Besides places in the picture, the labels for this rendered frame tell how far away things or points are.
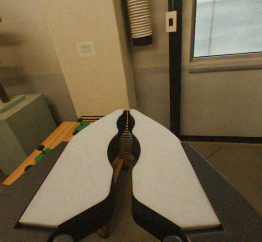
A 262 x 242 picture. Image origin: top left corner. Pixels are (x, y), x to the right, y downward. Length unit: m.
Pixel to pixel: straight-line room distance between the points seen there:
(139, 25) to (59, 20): 0.55
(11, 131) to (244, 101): 2.02
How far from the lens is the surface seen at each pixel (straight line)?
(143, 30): 1.31
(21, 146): 1.79
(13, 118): 1.71
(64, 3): 1.36
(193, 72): 1.57
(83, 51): 1.35
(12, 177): 1.32
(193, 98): 1.68
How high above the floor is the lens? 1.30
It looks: 30 degrees down
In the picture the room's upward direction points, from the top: 9 degrees counter-clockwise
